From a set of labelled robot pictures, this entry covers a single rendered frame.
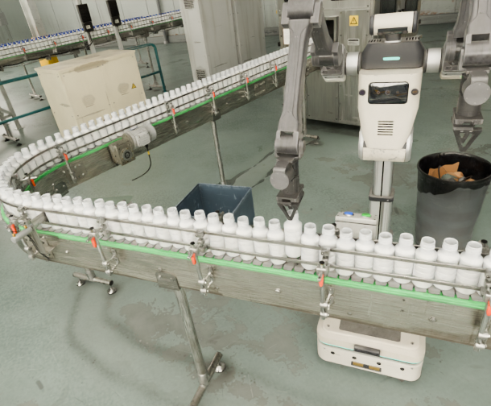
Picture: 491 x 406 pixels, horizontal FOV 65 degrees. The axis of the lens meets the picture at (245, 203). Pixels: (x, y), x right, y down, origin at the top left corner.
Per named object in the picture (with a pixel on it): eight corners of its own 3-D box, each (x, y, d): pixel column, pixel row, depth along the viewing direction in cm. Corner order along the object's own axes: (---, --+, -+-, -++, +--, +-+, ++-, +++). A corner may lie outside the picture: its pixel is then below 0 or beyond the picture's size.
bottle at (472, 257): (452, 292, 114) (462, 249, 106) (453, 279, 119) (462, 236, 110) (476, 297, 112) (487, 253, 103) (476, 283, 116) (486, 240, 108)
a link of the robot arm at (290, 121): (324, 4, 110) (287, 6, 114) (320, -4, 104) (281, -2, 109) (307, 155, 115) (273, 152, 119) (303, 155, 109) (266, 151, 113)
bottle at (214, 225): (228, 254, 143) (222, 217, 135) (213, 258, 142) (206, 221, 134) (224, 245, 148) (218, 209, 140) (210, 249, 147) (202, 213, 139)
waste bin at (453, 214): (406, 258, 276) (416, 179, 243) (408, 223, 311) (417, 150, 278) (479, 267, 259) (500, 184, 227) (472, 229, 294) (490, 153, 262)
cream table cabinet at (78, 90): (131, 128, 607) (109, 49, 546) (155, 134, 570) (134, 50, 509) (67, 155, 538) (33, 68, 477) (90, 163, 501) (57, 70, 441)
